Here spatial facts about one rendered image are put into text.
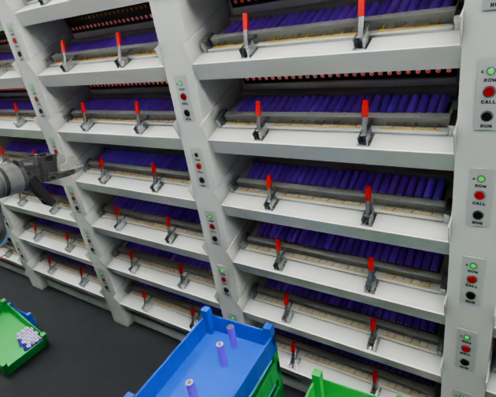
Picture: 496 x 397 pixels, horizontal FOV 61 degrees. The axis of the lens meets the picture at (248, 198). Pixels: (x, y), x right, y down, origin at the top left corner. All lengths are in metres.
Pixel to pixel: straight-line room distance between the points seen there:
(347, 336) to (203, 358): 0.43
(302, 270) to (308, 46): 0.60
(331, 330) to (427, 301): 0.33
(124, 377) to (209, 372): 0.82
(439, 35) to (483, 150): 0.22
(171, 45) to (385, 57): 0.53
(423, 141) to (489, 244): 0.24
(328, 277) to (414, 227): 0.29
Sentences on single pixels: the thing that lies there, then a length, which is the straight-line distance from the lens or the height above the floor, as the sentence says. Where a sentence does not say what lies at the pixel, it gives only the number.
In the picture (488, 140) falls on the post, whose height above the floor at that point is 0.95.
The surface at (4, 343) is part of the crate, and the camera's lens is 2.23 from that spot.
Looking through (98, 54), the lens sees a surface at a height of 1.16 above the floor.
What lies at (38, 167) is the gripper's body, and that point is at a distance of 1.45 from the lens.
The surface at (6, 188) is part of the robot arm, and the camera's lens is 1.38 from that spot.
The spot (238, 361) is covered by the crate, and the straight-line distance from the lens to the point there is 1.07.
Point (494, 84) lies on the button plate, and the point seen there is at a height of 1.05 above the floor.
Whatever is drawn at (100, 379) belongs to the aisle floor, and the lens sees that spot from 1.89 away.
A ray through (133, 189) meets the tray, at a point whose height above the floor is 0.73.
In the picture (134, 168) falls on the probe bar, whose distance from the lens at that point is 1.52.
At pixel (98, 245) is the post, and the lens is 1.84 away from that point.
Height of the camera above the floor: 1.25
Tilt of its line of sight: 25 degrees down
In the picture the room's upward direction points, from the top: 10 degrees counter-clockwise
